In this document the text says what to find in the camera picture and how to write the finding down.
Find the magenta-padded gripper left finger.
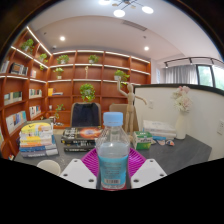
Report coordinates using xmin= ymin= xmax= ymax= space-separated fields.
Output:
xmin=59 ymin=148 xmax=100 ymax=190

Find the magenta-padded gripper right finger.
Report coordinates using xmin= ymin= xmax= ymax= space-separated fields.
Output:
xmin=127 ymin=147 xmax=168 ymax=190

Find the clear blue-labelled water bottle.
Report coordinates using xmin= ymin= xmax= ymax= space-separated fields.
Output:
xmin=95 ymin=112 xmax=131 ymax=191

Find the green and white box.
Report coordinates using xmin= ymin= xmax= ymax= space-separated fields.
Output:
xmin=132 ymin=130 xmax=153 ymax=150

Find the stack of dark books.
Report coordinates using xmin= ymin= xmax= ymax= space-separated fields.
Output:
xmin=60 ymin=126 xmax=104 ymax=153

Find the stack of colourful books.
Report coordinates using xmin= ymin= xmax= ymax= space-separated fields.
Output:
xmin=18 ymin=120 xmax=59 ymax=158

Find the dark office chair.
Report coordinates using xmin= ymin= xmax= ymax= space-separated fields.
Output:
xmin=70 ymin=102 xmax=102 ymax=128

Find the white vase with flowers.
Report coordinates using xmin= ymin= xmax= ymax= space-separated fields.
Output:
xmin=171 ymin=85 xmax=193 ymax=140

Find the tan chair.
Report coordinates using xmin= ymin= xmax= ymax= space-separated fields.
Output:
xmin=109 ymin=103 xmax=139 ymax=132

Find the wooden artist mannequin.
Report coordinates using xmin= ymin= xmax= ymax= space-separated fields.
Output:
xmin=115 ymin=77 xmax=148 ymax=134

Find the wooden shelf unit with books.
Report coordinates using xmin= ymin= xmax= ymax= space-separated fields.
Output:
xmin=0 ymin=26 xmax=153 ymax=159

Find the grey curtain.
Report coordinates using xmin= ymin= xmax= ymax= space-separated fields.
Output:
xmin=163 ymin=64 xmax=199 ymax=85

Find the window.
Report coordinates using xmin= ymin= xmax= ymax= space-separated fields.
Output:
xmin=196 ymin=63 xmax=224 ymax=91

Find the ceiling chandelier lamp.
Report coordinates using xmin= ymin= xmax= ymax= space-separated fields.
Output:
xmin=98 ymin=0 xmax=155 ymax=18

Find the cream mug with beaded handle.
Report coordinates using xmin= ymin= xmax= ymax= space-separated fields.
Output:
xmin=36 ymin=159 xmax=62 ymax=177

